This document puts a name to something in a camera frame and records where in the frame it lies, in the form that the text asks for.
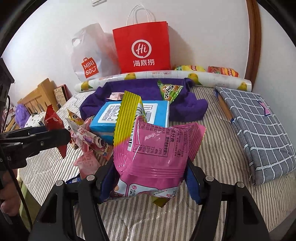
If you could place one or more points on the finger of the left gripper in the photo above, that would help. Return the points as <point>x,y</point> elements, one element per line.
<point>38,142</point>
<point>23,132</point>

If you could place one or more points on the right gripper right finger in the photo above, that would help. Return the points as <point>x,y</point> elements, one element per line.
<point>243,220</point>

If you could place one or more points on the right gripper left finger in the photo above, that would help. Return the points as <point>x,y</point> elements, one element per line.
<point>55,220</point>

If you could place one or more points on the red small snack packet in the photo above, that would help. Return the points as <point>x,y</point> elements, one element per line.
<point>53,122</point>

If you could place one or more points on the blue snack packet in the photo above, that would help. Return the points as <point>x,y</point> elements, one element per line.
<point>75,179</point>

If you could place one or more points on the small pink candy packet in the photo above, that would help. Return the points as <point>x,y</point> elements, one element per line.
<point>87,164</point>

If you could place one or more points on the pale pink small packet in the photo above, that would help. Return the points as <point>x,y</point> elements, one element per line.
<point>116,96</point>

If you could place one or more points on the pink yellow snack bag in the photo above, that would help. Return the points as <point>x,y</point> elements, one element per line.
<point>151,159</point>

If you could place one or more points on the green triangular snack packet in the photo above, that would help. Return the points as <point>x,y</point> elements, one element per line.
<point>169,92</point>

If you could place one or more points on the yellow triangular snack packet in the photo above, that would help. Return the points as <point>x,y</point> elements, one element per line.
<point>74,119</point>

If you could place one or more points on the pink panda snack bag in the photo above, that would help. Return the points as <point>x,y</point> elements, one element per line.
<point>86,140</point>

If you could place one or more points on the person left hand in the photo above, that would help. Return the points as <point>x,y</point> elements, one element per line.
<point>9,194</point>

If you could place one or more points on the black white spotted cloth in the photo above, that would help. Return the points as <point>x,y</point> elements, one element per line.
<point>36,120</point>

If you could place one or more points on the purple plush item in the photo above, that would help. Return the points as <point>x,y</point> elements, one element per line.
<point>22,115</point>

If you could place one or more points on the wooden headboard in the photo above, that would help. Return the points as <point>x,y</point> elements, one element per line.
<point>39,99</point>

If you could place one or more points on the patterned book box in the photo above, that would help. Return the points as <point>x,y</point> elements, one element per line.
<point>62,95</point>

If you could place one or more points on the grey checked folded cloth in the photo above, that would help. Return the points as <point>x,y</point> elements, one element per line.
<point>269,151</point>

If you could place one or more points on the blue tissue box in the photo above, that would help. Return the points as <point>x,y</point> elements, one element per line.
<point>103,124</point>

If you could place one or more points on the white plastic Miniso bag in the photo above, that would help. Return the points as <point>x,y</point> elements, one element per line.
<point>94,53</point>

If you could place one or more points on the purple towel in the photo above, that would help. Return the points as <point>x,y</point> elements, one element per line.
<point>185,108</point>

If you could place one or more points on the rolled pear-print tablecloth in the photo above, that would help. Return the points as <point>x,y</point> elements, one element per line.
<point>205,79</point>

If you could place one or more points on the red paper shopping bag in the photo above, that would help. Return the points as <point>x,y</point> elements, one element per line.
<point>143,46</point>

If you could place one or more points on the orange chips bag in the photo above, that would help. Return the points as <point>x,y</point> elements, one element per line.
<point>223,71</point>

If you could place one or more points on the yellow chips bag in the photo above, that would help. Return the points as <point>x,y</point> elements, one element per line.
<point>190,68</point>

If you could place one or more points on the white wall switch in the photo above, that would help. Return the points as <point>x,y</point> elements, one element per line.
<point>96,3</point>

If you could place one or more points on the brown door frame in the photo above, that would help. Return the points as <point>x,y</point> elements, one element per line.
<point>254,41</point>

